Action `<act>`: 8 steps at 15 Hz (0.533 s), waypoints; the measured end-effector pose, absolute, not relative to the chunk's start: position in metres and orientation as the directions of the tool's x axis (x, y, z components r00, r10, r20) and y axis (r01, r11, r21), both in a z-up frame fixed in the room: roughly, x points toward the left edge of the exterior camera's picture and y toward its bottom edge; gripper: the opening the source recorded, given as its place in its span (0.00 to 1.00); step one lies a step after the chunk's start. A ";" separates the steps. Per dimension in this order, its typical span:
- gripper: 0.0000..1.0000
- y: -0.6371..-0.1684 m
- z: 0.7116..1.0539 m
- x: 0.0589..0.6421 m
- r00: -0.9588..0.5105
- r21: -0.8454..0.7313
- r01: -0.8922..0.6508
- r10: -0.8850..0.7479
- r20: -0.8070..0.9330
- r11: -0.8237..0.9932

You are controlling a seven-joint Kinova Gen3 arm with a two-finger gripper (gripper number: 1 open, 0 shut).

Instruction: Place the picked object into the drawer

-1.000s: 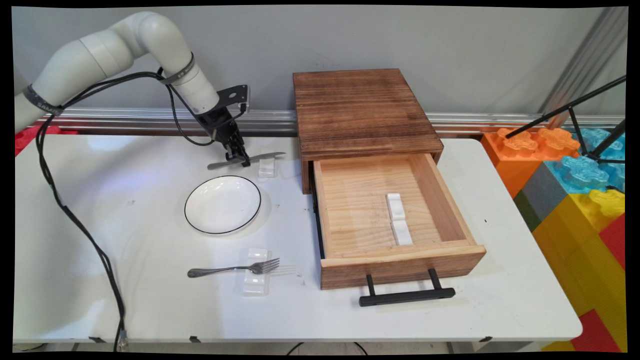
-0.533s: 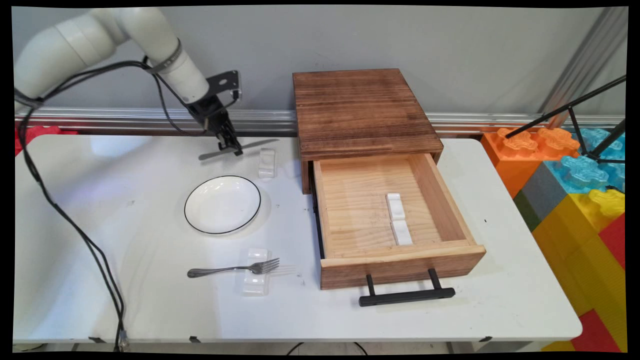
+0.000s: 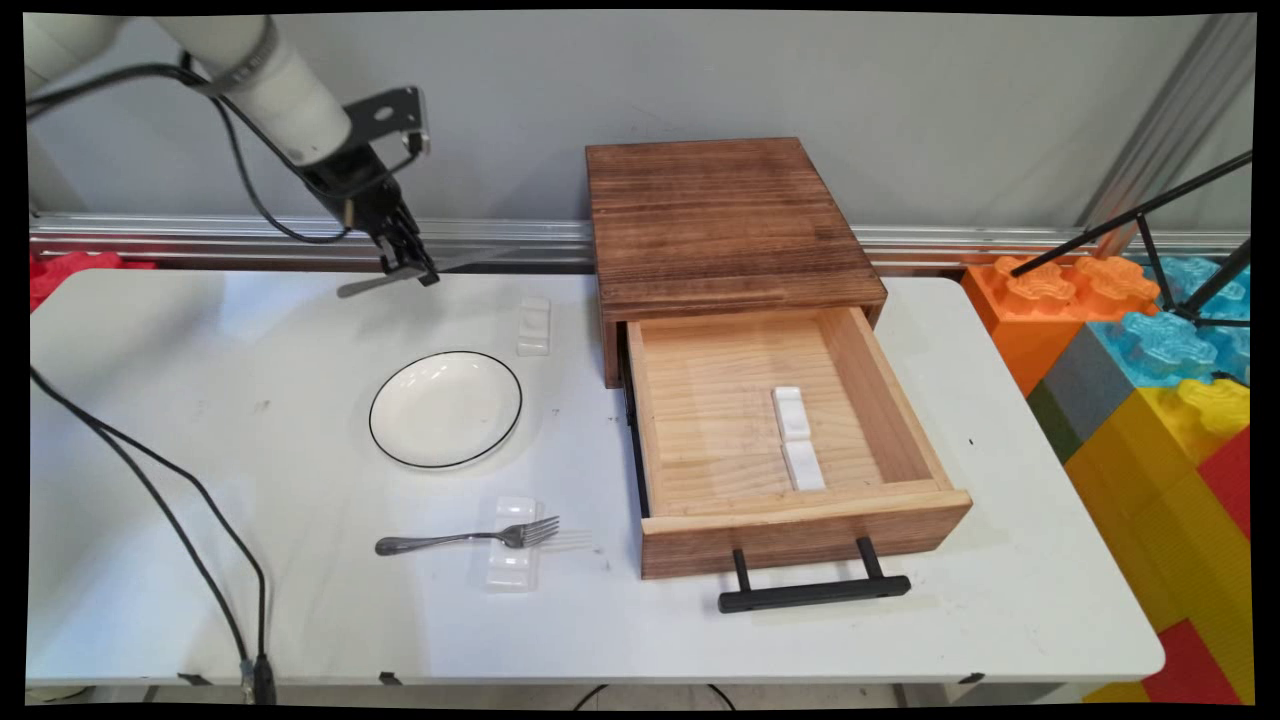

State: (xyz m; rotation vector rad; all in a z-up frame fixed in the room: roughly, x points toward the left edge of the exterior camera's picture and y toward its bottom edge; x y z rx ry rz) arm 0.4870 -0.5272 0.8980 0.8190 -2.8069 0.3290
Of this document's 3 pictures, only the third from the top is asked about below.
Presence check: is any black drawer handle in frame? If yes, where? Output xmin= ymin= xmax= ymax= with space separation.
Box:
xmin=717 ymin=537 xmax=912 ymax=614

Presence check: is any orange toy block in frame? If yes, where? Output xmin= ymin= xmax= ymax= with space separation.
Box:
xmin=961 ymin=255 xmax=1163 ymax=399

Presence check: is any clear fork rest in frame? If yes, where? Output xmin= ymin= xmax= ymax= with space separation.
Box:
xmin=485 ymin=496 xmax=538 ymax=593

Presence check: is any black tripod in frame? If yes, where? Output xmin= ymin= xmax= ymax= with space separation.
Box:
xmin=1010 ymin=152 xmax=1254 ymax=331

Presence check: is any dark wooden cabinet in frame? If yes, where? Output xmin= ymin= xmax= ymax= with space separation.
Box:
xmin=585 ymin=137 xmax=889 ymax=390

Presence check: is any white cutlery rest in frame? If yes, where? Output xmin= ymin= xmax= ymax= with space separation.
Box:
xmin=782 ymin=440 xmax=828 ymax=493
xmin=771 ymin=386 xmax=812 ymax=443

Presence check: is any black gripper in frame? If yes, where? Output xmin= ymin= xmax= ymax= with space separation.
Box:
xmin=300 ymin=143 xmax=442 ymax=288

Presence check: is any grey toy block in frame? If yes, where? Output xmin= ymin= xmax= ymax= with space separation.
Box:
xmin=1040 ymin=324 xmax=1138 ymax=447

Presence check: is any blue toy block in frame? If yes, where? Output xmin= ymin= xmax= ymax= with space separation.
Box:
xmin=1087 ymin=256 xmax=1253 ymax=390

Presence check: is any green toy block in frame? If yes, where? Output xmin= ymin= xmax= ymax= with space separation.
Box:
xmin=1026 ymin=380 xmax=1087 ymax=467

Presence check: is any silver table knife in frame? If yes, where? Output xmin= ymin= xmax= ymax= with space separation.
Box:
xmin=336 ymin=247 xmax=523 ymax=300

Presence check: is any small red toy block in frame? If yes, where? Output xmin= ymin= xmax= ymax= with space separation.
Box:
xmin=1198 ymin=429 xmax=1253 ymax=542

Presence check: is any silver fork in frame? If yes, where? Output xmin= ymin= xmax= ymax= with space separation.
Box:
xmin=375 ymin=516 xmax=561 ymax=557

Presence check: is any black cable on table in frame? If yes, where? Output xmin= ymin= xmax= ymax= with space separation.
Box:
xmin=28 ymin=366 xmax=278 ymax=706

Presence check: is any white plate with black rim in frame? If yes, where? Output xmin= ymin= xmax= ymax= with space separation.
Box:
xmin=368 ymin=350 xmax=524 ymax=470

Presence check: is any red studded toy block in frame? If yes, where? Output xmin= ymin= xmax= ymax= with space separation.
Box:
xmin=29 ymin=251 xmax=158 ymax=313

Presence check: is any light wooden drawer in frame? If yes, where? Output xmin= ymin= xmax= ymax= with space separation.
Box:
xmin=622 ymin=306 xmax=973 ymax=581

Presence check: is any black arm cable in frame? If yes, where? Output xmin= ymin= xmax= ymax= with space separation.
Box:
xmin=26 ymin=60 xmax=353 ymax=246

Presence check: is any diagonal aluminium profile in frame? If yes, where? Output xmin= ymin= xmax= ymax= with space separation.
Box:
xmin=1076 ymin=14 xmax=1257 ymax=259

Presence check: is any horizontal aluminium rail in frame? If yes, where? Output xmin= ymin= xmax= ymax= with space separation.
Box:
xmin=30 ymin=211 xmax=1251 ymax=271

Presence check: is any yellow toy block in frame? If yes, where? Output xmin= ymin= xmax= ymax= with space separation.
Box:
xmin=1062 ymin=379 xmax=1255 ymax=705

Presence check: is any black cable under table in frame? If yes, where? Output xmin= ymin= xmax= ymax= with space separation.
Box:
xmin=573 ymin=682 xmax=738 ymax=712

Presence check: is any clear knife rest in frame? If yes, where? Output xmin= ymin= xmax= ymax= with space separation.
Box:
xmin=516 ymin=296 xmax=553 ymax=357

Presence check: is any silver black wrist camera mount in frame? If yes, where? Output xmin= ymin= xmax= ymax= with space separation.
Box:
xmin=343 ymin=86 xmax=432 ymax=163

